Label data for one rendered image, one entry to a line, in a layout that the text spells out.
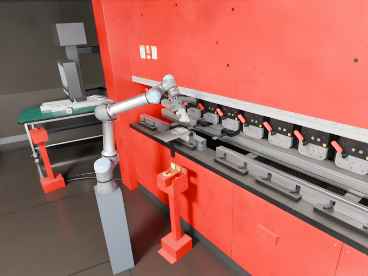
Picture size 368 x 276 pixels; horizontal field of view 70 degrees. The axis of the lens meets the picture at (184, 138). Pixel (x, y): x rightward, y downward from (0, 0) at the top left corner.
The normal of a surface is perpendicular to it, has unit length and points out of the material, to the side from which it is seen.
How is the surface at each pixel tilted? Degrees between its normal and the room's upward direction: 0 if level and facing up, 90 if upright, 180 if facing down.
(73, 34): 90
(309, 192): 90
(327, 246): 90
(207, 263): 0
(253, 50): 90
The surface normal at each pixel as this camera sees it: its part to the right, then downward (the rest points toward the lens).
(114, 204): 0.41, 0.35
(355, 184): -0.78, 0.29
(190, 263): -0.05, -0.92
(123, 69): 0.62, 0.29
